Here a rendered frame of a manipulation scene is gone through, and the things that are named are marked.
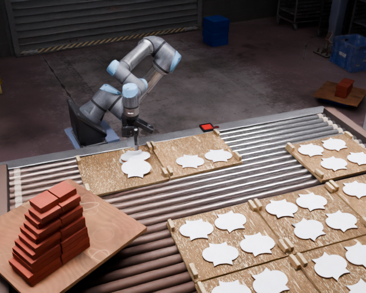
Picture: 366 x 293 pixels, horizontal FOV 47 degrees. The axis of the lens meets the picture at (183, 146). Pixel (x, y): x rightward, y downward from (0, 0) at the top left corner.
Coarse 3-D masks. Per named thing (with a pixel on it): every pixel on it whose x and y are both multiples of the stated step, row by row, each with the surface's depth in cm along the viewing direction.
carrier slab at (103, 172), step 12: (96, 156) 231; (108, 156) 231; (120, 156) 231; (84, 168) 221; (96, 168) 221; (108, 168) 221; (120, 168) 221; (156, 168) 222; (84, 180) 212; (96, 180) 212; (108, 180) 212; (120, 180) 212; (132, 180) 212; (144, 180) 212; (156, 180) 212; (168, 180) 214; (96, 192) 204; (108, 192) 205
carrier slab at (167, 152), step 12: (156, 144) 242; (168, 144) 242; (180, 144) 242; (192, 144) 242; (204, 144) 242; (216, 144) 242; (156, 156) 233; (168, 156) 231; (180, 156) 231; (180, 168) 222; (192, 168) 222; (204, 168) 222; (216, 168) 223
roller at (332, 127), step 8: (320, 128) 262; (328, 128) 263; (280, 136) 253; (288, 136) 254; (296, 136) 256; (232, 144) 245; (240, 144) 246; (248, 144) 247; (256, 144) 248; (64, 176) 218; (72, 176) 218; (80, 176) 219; (24, 184) 212; (32, 184) 212; (40, 184) 213; (48, 184) 214
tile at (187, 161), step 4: (184, 156) 230; (188, 156) 230; (192, 156) 230; (196, 156) 230; (176, 160) 226; (180, 160) 226; (184, 160) 226; (188, 160) 226; (192, 160) 226; (196, 160) 226; (200, 160) 226; (180, 164) 223; (184, 164) 223; (188, 164) 223; (192, 164) 223; (196, 164) 223; (200, 164) 223; (184, 168) 221; (196, 168) 220
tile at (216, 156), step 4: (208, 152) 233; (212, 152) 233; (216, 152) 233; (220, 152) 233; (224, 152) 233; (228, 152) 233; (204, 156) 230; (208, 156) 230; (212, 156) 230; (216, 156) 230; (220, 156) 230; (224, 156) 230; (228, 156) 230; (212, 160) 227; (216, 160) 226; (220, 160) 226; (224, 160) 226
